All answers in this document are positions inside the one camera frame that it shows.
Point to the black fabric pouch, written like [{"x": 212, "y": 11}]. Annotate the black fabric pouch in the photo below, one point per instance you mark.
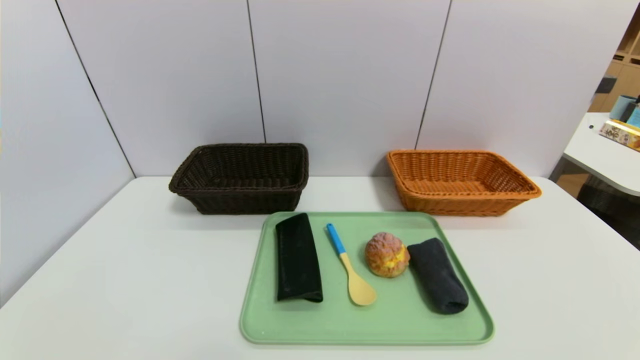
[{"x": 299, "y": 260}]

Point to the cream puff bread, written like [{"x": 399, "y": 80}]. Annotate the cream puff bread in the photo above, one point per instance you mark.
[{"x": 386, "y": 255}]

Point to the dark grey towel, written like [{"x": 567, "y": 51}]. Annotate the dark grey towel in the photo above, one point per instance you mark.
[{"x": 440, "y": 280}]

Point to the dark brown wicker basket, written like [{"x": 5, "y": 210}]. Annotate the dark brown wicker basket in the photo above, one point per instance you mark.
[{"x": 240, "y": 195}]

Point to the orange wicker basket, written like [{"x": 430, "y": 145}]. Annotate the orange wicker basket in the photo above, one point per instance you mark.
[{"x": 450, "y": 200}]

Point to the light green plastic tray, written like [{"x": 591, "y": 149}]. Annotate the light green plastic tray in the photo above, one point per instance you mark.
[{"x": 310, "y": 320}]

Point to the white side table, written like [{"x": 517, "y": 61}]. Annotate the white side table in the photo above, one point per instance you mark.
[{"x": 600, "y": 160}]

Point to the dark woven chair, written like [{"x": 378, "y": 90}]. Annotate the dark woven chair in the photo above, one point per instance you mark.
[{"x": 610, "y": 210}]

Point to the dark grey small panel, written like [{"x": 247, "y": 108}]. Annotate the dark grey small panel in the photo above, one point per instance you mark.
[{"x": 605, "y": 84}]

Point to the yellow printed box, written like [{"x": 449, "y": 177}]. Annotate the yellow printed box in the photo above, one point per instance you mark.
[{"x": 620, "y": 134}]

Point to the blue grey cup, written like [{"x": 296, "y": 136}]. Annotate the blue grey cup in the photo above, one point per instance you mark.
[{"x": 621, "y": 107}]

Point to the light blue container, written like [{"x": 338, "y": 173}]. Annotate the light blue container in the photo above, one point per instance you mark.
[{"x": 635, "y": 117}]

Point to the wooden shelf unit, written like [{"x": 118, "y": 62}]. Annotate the wooden shelf unit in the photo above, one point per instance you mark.
[{"x": 627, "y": 75}]

